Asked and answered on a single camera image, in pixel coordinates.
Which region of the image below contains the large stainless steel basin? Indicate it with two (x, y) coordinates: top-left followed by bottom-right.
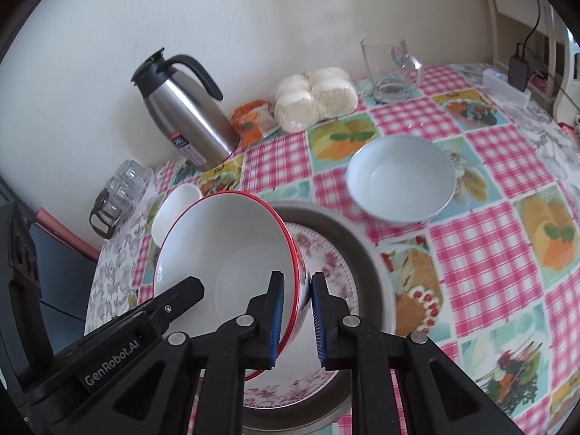
(243, 200), (396, 434)

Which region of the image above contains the round pink floral plate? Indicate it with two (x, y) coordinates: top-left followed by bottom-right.
(244, 222), (359, 410)

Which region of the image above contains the strawberry pattern red-rimmed bowl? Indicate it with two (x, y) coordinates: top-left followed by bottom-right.
(153, 191), (311, 356)

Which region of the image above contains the white square bowl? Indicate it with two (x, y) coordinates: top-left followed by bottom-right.
(152, 184), (203, 248)

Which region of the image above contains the pale blue floral bowl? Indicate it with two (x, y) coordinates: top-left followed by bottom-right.
(345, 134), (456, 225)

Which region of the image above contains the dark blue cabinet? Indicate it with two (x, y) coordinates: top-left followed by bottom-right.
(0, 176), (99, 355)

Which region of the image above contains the pink checked picture tablecloth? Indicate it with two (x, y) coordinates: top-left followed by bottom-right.
(153, 66), (579, 434)

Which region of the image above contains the pink pipe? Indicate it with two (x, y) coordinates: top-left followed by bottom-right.
(36, 208), (99, 261)

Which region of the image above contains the stainless steel thermos jug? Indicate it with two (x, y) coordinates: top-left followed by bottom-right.
(131, 50), (241, 172)

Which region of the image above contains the orange snack packet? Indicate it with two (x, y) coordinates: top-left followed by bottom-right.
(231, 99), (279, 149)

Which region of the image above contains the grey floral white cloth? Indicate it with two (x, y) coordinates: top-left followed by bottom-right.
(448, 63), (580, 207)

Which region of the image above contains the bag of white buns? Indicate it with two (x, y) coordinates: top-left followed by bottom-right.
(273, 67), (359, 134)

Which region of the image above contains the clear glass mug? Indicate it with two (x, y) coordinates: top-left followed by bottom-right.
(361, 37), (425, 104)

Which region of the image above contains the white power strip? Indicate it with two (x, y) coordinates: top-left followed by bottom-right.
(482, 68), (531, 109)

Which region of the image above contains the black power adapter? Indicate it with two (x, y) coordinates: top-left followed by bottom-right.
(507, 43), (530, 91)

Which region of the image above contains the glass teapot black handle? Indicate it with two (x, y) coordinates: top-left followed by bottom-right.
(88, 188), (125, 240)

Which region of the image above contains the black adapter cable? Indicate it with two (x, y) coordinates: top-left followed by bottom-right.
(520, 0), (580, 112)

